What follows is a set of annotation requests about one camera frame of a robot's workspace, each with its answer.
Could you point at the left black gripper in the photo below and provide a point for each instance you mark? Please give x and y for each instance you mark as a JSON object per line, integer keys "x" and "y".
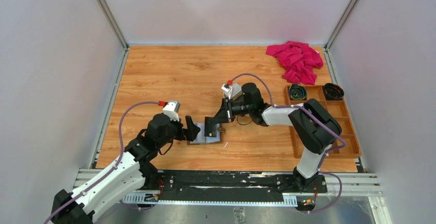
{"x": 189, "y": 133}

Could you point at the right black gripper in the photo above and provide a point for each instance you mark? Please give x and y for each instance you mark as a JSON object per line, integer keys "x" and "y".
{"x": 225, "y": 114}

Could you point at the brown leather card holder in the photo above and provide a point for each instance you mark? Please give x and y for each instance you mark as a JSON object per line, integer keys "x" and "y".
{"x": 215, "y": 137}

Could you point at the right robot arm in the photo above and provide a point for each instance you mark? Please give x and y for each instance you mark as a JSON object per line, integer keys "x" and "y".
{"x": 315, "y": 126}

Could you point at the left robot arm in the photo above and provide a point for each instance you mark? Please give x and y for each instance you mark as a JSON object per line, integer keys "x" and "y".
{"x": 130, "y": 171}

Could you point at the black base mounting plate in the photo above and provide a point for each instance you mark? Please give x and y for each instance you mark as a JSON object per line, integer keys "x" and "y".
{"x": 230, "y": 186}

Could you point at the pink cloth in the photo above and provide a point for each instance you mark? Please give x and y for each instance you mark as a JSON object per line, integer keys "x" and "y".
{"x": 298, "y": 60}

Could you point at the wooden compartment organizer tray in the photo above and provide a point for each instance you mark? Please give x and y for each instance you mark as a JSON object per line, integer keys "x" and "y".
{"x": 330, "y": 96}

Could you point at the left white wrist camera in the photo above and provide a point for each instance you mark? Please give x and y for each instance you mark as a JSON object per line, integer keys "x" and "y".
{"x": 170, "y": 109}

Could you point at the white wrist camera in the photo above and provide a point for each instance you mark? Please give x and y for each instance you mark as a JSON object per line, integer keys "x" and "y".
{"x": 170, "y": 109}
{"x": 231, "y": 90}

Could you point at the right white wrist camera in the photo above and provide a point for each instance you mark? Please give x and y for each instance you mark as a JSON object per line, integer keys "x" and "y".
{"x": 231, "y": 90}

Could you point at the aluminium rail frame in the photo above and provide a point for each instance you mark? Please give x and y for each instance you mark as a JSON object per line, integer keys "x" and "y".
{"x": 339, "y": 185}

